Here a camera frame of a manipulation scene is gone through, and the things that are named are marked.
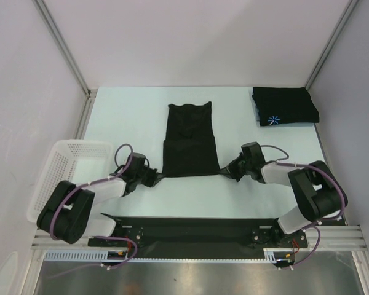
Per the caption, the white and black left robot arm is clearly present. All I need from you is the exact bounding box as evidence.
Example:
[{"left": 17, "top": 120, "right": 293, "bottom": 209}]
[{"left": 36, "top": 153, "right": 164, "bottom": 246}]

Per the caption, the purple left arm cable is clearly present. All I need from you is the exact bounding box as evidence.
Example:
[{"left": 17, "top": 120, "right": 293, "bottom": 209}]
[{"left": 49, "top": 143, "right": 139, "bottom": 274}]

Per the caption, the white slotted cable duct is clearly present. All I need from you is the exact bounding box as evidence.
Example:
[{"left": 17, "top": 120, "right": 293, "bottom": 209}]
[{"left": 44, "top": 248, "right": 294, "bottom": 263}]

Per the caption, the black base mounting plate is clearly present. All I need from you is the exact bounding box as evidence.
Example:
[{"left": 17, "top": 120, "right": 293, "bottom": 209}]
[{"left": 88, "top": 216, "right": 308, "bottom": 253}]

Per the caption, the left vertical aluminium post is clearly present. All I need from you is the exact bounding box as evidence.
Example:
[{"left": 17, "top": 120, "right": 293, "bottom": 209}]
[{"left": 33, "top": 0, "right": 92, "bottom": 96}]

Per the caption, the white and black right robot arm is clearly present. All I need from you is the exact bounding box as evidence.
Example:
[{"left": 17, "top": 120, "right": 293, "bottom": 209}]
[{"left": 220, "top": 142, "right": 348, "bottom": 246}]

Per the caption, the white plastic basket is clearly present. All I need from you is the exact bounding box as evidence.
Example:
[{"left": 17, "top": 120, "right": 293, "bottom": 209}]
[{"left": 26, "top": 139, "right": 114, "bottom": 223}]

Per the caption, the aluminium frame rail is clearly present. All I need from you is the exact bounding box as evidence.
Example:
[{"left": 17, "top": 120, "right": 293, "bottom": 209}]
[{"left": 31, "top": 226, "right": 368, "bottom": 251}]

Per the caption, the folded black t shirt with logo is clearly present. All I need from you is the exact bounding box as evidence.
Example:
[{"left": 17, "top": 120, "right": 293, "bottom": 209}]
[{"left": 252, "top": 87, "right": 320, "bottom": 127}]

